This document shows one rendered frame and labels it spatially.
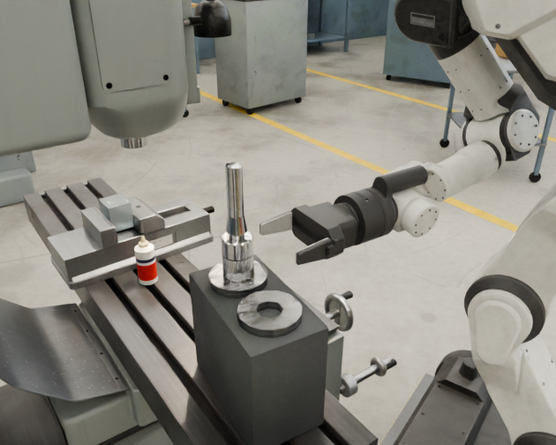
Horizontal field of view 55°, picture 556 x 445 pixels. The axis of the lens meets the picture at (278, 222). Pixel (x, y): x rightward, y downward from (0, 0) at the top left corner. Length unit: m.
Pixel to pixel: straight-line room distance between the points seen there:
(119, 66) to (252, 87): 4.68
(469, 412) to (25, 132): 1.15
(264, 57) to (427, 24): 4.59
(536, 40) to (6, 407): 1.18
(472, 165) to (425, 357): 1.54
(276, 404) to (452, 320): 2.01
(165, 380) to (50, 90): 0.49
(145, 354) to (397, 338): 1.70
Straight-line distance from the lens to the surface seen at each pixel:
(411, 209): 0.92
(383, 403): 2.24
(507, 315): 1.04
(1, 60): 0.80
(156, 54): 0.88
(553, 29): 0.87
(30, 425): 1.23
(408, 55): 7.02
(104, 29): 0.85
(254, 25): 5.42
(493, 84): 1.06
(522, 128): 1.07
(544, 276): 1.04
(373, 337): 2.52
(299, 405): 0.80
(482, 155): 1.05
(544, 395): 1.19
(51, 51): 0.81
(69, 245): 1.23
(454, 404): 1.46
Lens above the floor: 1.61
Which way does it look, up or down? 28 degrees down
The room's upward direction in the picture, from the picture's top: straight up
